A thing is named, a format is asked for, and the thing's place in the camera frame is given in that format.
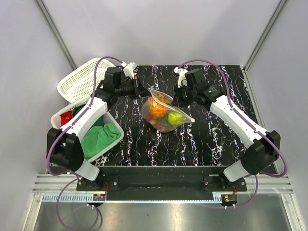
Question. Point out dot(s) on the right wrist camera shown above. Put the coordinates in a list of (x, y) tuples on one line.
[(188, 78)]

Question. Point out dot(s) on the white cloth bin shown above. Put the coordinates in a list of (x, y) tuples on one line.
[(55, 122)]

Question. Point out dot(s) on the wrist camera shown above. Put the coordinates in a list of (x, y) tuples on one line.
[(128, 69), (188, 78)]

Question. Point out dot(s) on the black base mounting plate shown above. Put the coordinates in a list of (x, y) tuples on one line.
[(205, 178)]

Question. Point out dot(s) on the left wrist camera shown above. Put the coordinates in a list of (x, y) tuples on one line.
[(128, 69)]

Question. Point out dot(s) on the red cloth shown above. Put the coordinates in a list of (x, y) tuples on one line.
[(66, 117)]

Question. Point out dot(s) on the black marble pattern mat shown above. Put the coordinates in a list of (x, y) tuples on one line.
[(207, 142)]

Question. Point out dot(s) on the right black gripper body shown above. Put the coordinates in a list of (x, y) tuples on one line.
[(185, 95)]

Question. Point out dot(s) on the white cable duct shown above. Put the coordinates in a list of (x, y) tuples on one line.
[(74, 197)]

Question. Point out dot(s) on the orange fake pineapple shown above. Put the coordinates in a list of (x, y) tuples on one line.
[(156, 109)]

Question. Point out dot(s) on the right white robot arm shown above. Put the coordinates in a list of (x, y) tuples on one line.
[(261, 146)]

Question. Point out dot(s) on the dark green cloth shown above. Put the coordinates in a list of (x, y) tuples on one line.
[(76, 110)]

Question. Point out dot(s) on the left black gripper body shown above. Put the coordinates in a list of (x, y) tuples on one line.
[(129, 88)]

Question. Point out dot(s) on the polka dot zip top bag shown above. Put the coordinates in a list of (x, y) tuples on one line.
[(144, 109)]

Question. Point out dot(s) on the green fake pear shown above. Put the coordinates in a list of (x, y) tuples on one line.
[(175, 118)]

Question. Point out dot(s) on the red fake pepper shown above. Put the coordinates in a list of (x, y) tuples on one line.
[(149, 118)]

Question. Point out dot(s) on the light green cloth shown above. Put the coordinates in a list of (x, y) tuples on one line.
[(98, 137)]

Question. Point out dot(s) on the red fake cherry bunch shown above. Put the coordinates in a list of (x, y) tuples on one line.
[(162, 126)]

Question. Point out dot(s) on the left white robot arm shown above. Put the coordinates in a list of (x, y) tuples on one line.
[(64, 144)]

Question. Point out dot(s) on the white perforated basket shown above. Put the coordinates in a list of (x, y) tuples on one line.
[(79, 83)]

